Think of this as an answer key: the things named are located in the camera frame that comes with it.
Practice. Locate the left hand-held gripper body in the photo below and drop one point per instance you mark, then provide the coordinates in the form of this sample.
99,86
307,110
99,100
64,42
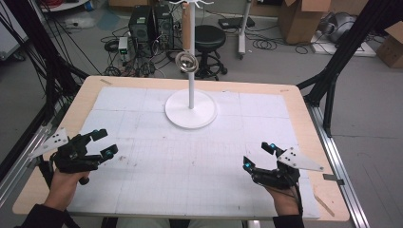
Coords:
72,158

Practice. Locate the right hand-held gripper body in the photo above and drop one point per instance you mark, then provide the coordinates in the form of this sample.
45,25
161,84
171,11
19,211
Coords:
294,160

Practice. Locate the white hook stand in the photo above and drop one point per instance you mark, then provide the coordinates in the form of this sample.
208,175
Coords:
191,110

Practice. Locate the person's left hand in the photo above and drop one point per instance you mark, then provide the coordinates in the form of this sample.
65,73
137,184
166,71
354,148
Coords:
65,190

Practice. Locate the person's right hand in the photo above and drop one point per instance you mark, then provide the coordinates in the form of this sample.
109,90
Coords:
285,202

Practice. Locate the thin wooden strip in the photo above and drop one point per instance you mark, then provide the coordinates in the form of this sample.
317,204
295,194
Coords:
324,205

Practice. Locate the white grid mat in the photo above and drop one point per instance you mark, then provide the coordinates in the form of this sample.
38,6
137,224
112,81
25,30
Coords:
190,177

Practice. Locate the small silver box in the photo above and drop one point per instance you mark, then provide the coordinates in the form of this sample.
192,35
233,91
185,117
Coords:
123,44

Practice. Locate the black computer tower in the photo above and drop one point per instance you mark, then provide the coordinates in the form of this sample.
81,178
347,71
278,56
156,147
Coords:
139,28
164,27

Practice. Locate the white wheeled stand leg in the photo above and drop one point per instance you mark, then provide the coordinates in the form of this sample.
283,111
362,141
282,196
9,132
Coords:
242,38

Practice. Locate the black round stool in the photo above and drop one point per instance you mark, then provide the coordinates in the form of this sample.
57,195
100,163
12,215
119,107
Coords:
210,36

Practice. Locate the white flat board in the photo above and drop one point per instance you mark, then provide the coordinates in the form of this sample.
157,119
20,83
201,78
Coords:
364,50

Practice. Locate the large open cardboard box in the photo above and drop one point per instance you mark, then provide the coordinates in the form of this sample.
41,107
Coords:
301,22

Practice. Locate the black flat device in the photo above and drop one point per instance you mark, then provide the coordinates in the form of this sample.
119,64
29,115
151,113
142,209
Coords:
236,22

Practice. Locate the grey rounded appliance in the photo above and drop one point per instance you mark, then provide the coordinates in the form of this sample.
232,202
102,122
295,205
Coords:
340,25

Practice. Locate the small cardboard box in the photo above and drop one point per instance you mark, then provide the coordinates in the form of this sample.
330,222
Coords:
391,50

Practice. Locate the aluminium rail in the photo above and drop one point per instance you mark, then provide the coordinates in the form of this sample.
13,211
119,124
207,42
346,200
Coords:
19,164
335,152

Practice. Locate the grey metal bracket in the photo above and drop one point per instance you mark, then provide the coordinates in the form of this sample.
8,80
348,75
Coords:
332,179

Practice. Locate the black metal frame stand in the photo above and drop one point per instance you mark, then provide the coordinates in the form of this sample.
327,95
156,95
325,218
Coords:
52,69
331,79

